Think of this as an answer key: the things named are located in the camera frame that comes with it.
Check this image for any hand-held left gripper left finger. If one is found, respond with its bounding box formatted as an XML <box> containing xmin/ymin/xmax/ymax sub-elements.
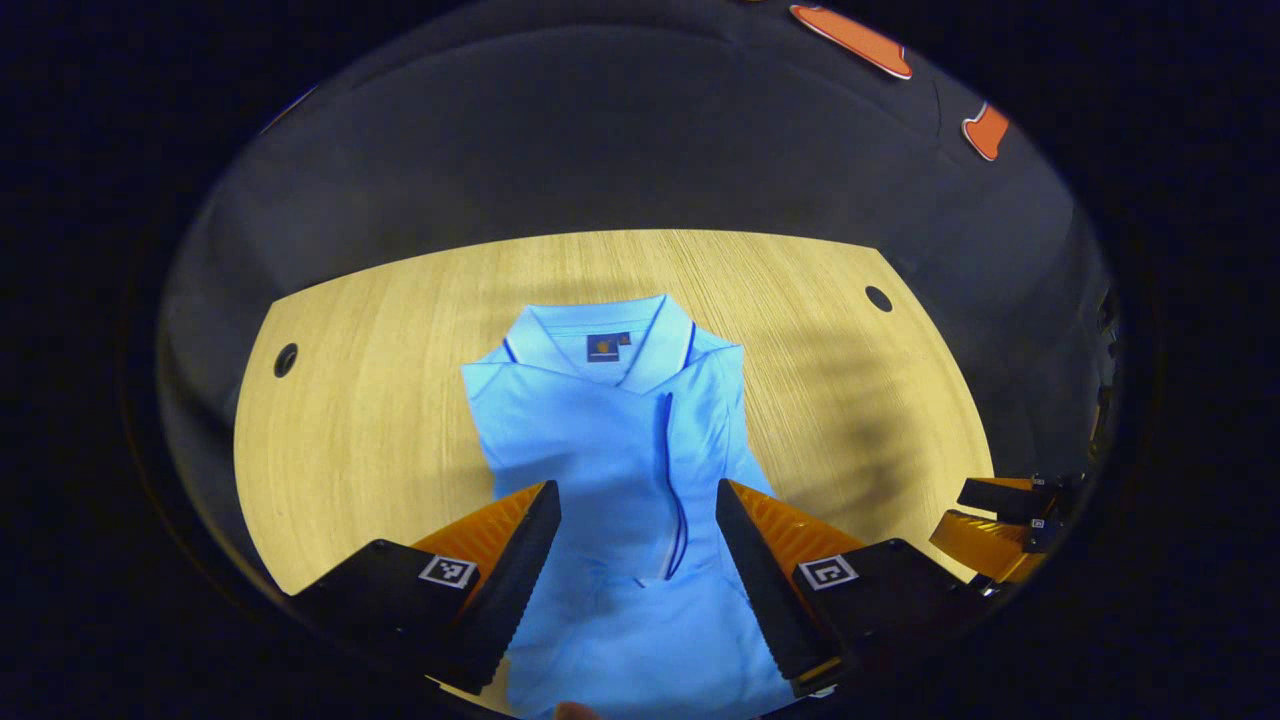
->
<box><xmin>290</xmin><ymin>480</ymin><xmax>563</xmax><ymax>696</ymax></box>

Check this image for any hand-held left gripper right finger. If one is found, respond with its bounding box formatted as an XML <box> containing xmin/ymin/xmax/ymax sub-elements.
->
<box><xmin>715</xmin><ymin>478</ymin><xmax>986</xmax><ymax>699</ymax></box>

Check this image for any light blue T-shirt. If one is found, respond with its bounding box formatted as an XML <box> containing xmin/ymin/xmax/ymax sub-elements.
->
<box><xmin>460</xmin><ymin>293</ymin><xmax>801</xmax><ymax>720</ymax></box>

